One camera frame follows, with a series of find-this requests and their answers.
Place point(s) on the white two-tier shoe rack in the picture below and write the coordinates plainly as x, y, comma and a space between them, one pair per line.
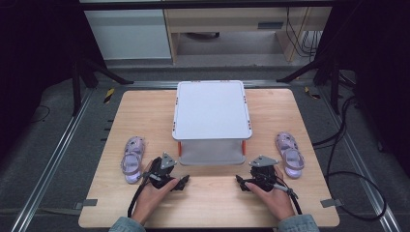
211, 109

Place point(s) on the person's left hand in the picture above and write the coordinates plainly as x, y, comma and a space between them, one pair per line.
151, 199

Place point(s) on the dark curtain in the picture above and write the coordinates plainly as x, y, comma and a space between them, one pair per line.
380, 64
32, 58

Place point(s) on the grey tape piece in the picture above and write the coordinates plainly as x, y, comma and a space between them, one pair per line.
331, 203
87, 203

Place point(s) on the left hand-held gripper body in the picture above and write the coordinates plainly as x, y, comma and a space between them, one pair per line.
159, 175

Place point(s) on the person's right hand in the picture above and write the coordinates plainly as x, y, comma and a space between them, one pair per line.
277, 201

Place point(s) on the purple translucent sandal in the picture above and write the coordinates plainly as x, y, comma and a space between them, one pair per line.
132, 158
290, 154

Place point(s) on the black tripod stand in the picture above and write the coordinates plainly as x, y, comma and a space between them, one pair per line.
76, 87
334, 87

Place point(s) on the light wooden desk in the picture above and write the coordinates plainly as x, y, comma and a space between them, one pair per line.
225, 17

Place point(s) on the white cabinet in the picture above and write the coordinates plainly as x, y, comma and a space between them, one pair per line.
129, 35

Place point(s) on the aluminium floor rail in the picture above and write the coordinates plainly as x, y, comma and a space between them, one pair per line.
51, 161
361, 174

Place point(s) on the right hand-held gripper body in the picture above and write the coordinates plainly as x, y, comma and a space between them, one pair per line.
263, 175

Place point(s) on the yellow black tape strip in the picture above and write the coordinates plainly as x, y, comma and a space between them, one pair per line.
312, 93
109, 95

